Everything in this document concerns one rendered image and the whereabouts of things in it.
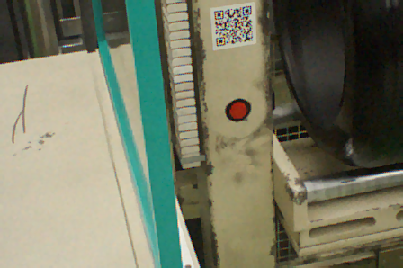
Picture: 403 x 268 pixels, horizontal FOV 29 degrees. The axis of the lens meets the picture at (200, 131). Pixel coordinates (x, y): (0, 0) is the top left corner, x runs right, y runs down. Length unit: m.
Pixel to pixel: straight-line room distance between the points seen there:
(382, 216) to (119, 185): 0.74
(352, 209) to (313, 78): 0.35
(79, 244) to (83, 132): 0.21
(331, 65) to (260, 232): 0.41
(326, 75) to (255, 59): 0.38
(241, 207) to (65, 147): 0.63
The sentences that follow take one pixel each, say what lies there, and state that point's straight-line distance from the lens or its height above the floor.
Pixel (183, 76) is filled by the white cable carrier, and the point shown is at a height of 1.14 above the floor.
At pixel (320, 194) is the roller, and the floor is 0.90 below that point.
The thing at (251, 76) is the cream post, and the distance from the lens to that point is 1.33.
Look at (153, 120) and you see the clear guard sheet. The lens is 0.56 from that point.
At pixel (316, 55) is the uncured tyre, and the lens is 1.68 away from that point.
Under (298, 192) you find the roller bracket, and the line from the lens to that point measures 1.34.
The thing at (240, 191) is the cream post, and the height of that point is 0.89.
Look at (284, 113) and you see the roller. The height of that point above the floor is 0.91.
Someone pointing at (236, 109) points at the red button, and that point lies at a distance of 1.34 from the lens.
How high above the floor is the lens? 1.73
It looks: 31 degrees down
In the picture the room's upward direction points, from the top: 5 degrees counter-clockwise
